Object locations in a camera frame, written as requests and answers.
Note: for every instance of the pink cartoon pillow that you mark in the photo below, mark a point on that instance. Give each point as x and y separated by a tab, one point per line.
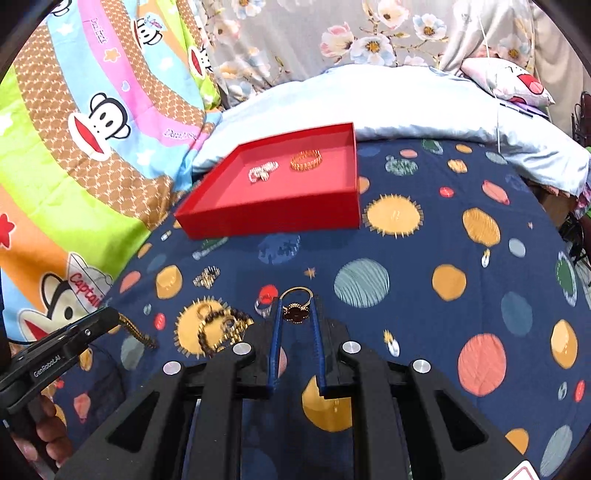
508	78

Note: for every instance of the gold bangle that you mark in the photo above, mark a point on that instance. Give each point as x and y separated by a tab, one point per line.
301	165

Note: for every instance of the person's left hand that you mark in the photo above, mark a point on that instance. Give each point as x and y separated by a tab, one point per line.
48	431

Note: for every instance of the grey floral cloth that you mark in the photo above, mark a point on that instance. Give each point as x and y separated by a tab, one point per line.
323	27

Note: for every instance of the red tray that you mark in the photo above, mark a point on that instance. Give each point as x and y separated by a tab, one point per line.
277	198

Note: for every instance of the black metal rack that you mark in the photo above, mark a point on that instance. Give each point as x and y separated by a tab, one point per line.
584	115

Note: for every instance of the red and white card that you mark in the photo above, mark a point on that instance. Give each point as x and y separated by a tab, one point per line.
524	473

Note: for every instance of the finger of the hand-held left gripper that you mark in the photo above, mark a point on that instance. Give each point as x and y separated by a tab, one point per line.
92	325

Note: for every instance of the navy planet print bedsheet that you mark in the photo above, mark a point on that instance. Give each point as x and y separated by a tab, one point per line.
415	300

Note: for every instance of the purple book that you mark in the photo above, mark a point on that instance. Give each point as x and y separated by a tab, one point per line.
521	110

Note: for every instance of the cartoon monkey blanket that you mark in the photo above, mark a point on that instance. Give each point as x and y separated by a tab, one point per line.
69	161

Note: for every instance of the light blue quilt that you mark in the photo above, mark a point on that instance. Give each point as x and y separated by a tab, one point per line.
392	101

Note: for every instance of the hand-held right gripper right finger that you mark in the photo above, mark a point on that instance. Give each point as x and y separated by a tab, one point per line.
318	350

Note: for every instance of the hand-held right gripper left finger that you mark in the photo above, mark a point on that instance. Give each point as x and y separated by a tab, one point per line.
275	350

